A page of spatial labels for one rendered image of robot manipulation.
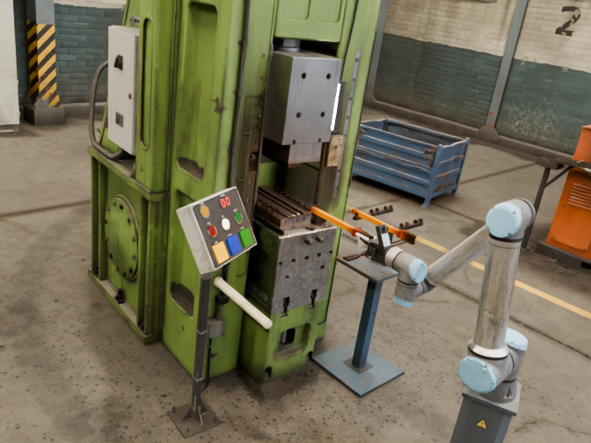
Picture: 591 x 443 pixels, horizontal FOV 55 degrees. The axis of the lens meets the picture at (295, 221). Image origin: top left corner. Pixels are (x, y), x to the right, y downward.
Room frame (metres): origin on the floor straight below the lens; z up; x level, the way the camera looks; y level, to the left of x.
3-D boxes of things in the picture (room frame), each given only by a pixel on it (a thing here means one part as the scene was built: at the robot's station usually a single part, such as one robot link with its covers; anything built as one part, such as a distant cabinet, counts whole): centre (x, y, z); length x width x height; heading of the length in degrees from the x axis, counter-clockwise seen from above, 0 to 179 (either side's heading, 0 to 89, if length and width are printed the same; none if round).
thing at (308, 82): (2.85, 0.10, 1.56); 0.42 x 0.39 x 0.40; 41
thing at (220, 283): (2.37, 0.20, 0.62); 0.44 x 0.05 x 0.05; 41
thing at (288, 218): (2.82, 0.14, 0.96); 0.42 x 0.20 x 0.09; 41
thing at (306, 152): (2.82, 0.14, 1.32); 0.42 x 0.20 x 0.10; 41
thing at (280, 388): (2.63, -0.03, 0.01); 0.58 x 0.39 x 0.01; 131
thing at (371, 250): (2.26, -0.39, 1.04); 0.12 x 0.08 x 0.09; 41
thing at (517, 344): (1.99, -0.92, 0.79); 0.17 x 0.15 x 0.18; 139
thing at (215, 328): (2.52, 0.35, 0.36); 0.09 x 0.07 x 0.12; 131
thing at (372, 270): (2.85, -0.49, 0.71); 0.40 x 0.30 x 0.02; 135
